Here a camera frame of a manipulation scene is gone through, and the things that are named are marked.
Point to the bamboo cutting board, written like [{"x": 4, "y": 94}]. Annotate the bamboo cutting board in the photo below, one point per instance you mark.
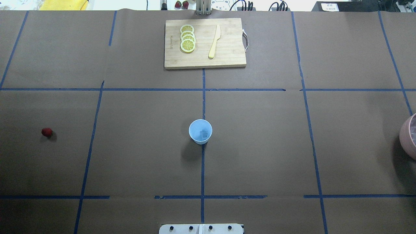
[{"x": 230, "y": 50}]

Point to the lemon slice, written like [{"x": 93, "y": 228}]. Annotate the lemon slice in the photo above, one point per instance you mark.
[
  {"x": 188, "y": 45},
  {"x": 188, "y": 37},
  {"x": 185, "y": 33},
  {"x": 185, "y": 28}
]

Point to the wooden knife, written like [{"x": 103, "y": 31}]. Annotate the wooden knife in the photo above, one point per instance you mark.
[{"x": 214, "y": 43}]

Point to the spare strawberry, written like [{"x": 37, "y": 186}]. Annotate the spare strawberry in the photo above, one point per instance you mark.
[
  {"x": 178, "y": 4},
  {"x": 185, "y": 4}
]

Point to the red strawberry on table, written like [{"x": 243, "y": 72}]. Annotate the red strawberry on table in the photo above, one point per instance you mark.
[{"x": 47, "y": 132}]

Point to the yellow cloth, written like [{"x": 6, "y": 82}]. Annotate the yellow cloth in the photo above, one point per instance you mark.
[{"x": 64, "y": 5}]

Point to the pink bowl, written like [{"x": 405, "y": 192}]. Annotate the pink bowl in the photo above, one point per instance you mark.
[{"x": 407, "y": 136}]

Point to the aluminium frame post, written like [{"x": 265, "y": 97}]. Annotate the aluminium frame post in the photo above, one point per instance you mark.
[{"x": 203, "y": 7}]

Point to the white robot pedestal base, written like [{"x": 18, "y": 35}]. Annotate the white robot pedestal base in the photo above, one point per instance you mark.
[{"x": 217, "y": 228}]

